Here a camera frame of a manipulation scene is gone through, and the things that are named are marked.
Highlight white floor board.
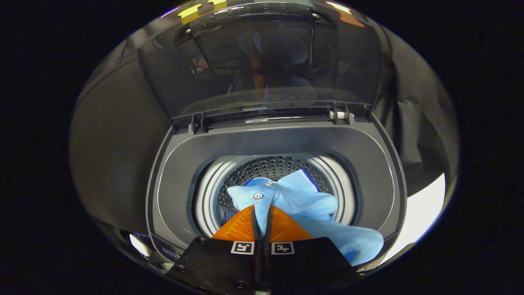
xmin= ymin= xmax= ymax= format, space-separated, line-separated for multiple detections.
xmin=383 ymin=172 xmax=447 ymax=265

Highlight dark glass washing machine lid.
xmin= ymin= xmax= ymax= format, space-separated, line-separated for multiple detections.
xmin=136 ymin=2 xmax=383 ymax=132

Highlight light blue polo shirt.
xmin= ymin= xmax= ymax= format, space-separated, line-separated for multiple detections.
xmin=226 ymin=169 xmax=384 ymax=267

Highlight grey washing machine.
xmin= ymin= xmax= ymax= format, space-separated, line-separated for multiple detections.
xmin=145 ymin=115 xmax=408 ymax=275

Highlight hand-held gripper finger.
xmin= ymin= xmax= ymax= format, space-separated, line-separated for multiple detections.
xmin=166 ymin=205 xmax=262 ymax=293
xmin=262 ymin=205 xmax=361 ymax=293

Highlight small white box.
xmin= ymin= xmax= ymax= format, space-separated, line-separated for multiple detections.
xmin=129 ymin=233 xmax=151 ymax=258

